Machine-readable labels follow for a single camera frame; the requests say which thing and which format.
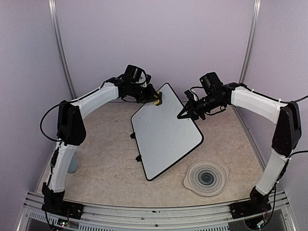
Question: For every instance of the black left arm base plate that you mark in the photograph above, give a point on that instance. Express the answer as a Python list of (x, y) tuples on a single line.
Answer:
[(66, 209)]

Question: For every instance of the front aluminium rail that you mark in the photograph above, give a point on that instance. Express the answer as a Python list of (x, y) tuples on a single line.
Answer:
[(96, 217)]

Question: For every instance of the light blue mug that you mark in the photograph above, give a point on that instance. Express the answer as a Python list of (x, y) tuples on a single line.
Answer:
[(73, 165)]

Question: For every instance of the grey spiral pattern plate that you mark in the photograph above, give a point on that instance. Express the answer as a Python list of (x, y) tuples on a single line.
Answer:
[(206, 178)]

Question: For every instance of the left aluminium frame post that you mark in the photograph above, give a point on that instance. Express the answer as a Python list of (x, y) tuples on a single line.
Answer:
[(60, 48)]

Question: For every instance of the aluminium frame post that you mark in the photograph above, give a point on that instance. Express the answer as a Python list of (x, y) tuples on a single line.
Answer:
[(60, 48), (251, 40)]

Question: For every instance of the right aluminium frame post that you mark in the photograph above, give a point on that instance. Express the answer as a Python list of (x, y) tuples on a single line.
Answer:
[(251, 40)]

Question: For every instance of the white whiteboard black frame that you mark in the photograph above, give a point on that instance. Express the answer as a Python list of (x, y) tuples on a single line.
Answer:
[(162, 139)]

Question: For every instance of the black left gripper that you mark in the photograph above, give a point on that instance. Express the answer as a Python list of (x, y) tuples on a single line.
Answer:
[(150, 97)]

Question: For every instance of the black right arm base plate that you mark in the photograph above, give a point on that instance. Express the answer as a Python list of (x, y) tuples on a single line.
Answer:
[(247, 208)]

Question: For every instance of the yellow bone-shaped eraser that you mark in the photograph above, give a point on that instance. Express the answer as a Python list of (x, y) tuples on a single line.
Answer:
[(158, 98)]

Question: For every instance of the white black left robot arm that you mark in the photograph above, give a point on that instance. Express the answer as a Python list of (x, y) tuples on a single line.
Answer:
[(71, 131)]

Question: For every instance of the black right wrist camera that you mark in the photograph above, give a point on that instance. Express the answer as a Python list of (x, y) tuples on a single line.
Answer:
[(210, 82)]

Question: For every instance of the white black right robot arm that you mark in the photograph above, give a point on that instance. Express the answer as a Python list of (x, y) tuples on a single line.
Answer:
[(285, 116)]

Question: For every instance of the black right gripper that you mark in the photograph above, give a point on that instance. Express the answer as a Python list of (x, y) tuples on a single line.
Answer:
[(194, 112)]

